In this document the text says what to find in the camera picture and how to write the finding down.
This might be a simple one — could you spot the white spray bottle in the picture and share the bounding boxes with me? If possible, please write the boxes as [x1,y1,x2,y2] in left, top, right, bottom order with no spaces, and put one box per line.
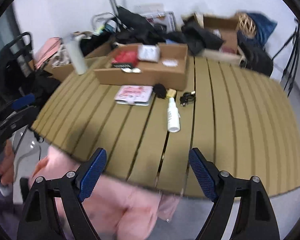
[167,98,180,133]

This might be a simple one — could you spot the black hair net ball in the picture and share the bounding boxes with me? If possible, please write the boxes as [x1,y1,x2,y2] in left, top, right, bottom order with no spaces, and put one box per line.
[153,83,167,99]

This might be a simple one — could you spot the left hand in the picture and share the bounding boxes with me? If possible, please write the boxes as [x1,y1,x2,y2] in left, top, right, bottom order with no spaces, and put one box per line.
[0,139,15,186]

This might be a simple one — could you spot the large cardboard box with clothes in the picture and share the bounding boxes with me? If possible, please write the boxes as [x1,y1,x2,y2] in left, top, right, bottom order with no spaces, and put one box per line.
[44,42,111,82]

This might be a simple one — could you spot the pink trousers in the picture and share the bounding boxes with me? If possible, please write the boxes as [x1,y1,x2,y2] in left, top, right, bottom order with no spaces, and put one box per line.
[29,146,180,239]

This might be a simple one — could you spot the tall white bottle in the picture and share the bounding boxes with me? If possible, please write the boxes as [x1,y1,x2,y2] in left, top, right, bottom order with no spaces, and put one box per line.
[63,34,88,75]

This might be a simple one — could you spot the red and black box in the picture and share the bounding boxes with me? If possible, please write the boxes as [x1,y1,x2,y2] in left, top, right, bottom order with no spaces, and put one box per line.
[111,50,138,69]

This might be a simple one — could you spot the pink patterned pouch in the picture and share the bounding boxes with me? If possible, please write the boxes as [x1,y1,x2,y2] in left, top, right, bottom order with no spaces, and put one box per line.
[114,85,153,106]

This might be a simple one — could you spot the black clip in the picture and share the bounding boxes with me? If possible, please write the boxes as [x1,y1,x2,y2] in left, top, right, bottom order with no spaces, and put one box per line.
[179,91,196,107]

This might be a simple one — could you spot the small yellow block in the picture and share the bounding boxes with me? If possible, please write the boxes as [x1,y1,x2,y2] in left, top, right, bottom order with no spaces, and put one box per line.
[166,89,177,99]

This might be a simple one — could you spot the white plastic packet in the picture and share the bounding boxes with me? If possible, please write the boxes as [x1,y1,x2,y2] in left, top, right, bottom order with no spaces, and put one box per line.
[138,44,160,63]

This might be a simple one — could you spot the shallow cardboard tray box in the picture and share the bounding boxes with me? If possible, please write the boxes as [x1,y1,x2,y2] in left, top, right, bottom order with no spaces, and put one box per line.
[94,43,188,90]

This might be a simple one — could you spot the pile of black clothes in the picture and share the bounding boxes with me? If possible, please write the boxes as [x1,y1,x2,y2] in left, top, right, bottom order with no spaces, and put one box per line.
[115,7,224,55]

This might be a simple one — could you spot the blue bag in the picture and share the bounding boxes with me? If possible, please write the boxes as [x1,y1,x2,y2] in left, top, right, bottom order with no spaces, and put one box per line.
[247,12,277,48]

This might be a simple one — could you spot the brown cardboard box right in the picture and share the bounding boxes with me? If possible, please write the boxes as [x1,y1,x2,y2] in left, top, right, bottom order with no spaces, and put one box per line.
[181,12,247,67]

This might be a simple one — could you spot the woven rattan basket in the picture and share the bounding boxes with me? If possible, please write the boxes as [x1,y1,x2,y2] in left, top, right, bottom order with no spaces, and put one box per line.
[236,12,257,38]

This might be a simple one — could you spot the black camera tripod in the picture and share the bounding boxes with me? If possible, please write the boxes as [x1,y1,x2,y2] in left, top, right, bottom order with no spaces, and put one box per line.
[271,18,300,97]

